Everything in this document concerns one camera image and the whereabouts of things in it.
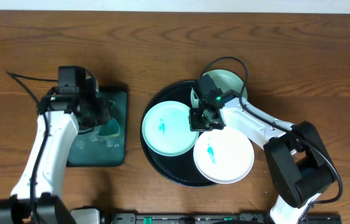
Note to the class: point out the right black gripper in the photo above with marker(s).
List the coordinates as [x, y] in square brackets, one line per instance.
[194, 124]

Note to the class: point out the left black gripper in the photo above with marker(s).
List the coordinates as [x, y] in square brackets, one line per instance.
[99, 111]

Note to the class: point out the light green plate top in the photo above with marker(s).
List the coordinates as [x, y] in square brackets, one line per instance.
[223, 79]

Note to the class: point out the light green plate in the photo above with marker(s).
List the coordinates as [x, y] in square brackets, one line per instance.
[223, 79]
[166, 129]

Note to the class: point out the green yellow sponge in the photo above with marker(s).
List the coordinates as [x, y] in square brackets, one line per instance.
[110, 129]

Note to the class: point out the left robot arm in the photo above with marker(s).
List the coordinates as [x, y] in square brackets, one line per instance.
[38, 193]

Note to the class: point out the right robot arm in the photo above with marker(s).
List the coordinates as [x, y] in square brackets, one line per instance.
[299, 164]

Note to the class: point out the round black tray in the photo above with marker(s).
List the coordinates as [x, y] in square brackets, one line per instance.
[179, 169]

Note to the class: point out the black rectangular water tray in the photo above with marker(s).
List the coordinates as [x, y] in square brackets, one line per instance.
[91, 150]

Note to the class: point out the white plate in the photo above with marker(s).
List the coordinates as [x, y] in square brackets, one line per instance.
[223, 156]

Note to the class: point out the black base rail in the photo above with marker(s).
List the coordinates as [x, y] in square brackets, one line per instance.
[212, 218]

